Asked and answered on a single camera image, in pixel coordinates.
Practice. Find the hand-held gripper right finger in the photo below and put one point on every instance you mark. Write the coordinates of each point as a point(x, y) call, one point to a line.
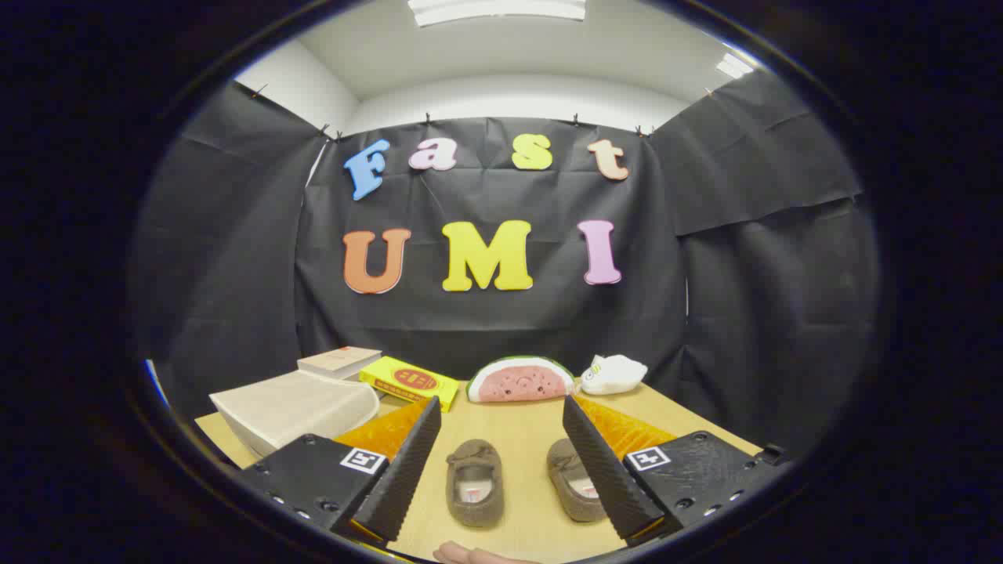
point(603, 478)

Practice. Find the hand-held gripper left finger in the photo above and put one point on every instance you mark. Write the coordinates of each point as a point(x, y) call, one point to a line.
point(403, 478)

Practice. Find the brown suede shoe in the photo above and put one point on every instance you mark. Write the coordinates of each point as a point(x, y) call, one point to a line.
point(563, 464)
point(470, 462)

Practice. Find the cream fabric storage box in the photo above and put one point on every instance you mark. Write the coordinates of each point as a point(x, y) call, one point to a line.
point(290, 407)

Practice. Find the yellow book with red circle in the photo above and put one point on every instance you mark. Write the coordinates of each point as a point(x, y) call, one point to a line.
point(407, 381)

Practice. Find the white plush toy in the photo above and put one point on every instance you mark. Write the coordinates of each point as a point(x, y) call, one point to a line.
point(613, 374)

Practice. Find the watermelon slice plush toy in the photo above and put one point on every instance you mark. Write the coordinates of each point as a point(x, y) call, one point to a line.
point(521, 382)

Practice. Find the beige paperback book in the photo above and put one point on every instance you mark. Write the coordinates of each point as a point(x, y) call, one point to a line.
point(338, 360)

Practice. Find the black backdrop cloth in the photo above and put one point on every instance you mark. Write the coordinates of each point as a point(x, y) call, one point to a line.
point(486, 329)

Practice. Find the small ceiling light panel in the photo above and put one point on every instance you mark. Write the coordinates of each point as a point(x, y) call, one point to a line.
point(734, 66)

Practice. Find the long ceiling light panel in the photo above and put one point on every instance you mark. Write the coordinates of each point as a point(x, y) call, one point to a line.
point(497, 9)

